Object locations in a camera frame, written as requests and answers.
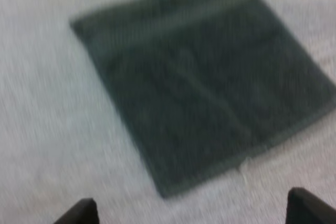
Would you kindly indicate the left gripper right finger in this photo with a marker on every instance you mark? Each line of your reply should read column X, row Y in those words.
column 307, row 208

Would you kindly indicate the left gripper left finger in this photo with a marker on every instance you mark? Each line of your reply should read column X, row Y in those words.
column 84, row 213

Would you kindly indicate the grey-green towel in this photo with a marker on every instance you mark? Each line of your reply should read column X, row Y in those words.
column 199, row 82

